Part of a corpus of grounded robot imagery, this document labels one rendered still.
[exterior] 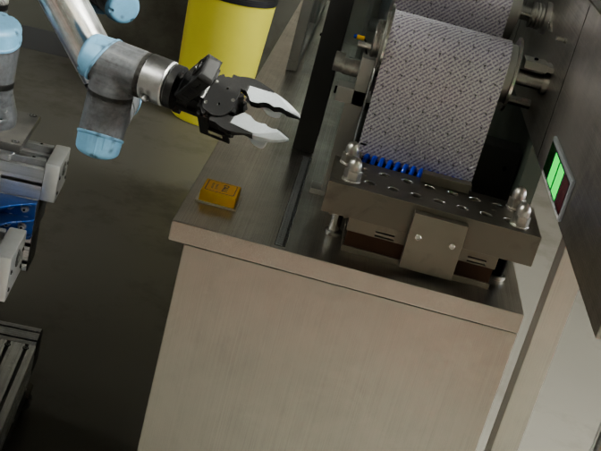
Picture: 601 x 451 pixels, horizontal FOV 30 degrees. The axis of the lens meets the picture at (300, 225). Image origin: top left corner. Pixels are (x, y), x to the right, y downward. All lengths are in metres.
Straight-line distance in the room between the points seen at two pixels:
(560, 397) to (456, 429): 1.75
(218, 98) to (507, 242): 0.63
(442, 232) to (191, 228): 0.45
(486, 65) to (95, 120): 0.77
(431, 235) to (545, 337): 0.57
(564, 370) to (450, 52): 2.12
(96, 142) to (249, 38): 3.57
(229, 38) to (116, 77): 3.57
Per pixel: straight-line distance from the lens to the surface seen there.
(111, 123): 1.83
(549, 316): 2.51
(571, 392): 3.97
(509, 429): 2.64
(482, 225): 2.06
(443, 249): 2.05
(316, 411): 2.17
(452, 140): 2.21
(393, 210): 2.05
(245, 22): 5.34
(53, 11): 1.94
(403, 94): 2.19
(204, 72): 1.68
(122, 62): 1.80
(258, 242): 2.03
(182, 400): 2.20
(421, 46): 2.17
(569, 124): 1.95
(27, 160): 2.55
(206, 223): 2.06
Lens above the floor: 1.69
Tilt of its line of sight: 22 degrees down
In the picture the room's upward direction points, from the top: 15 degrees clockwise
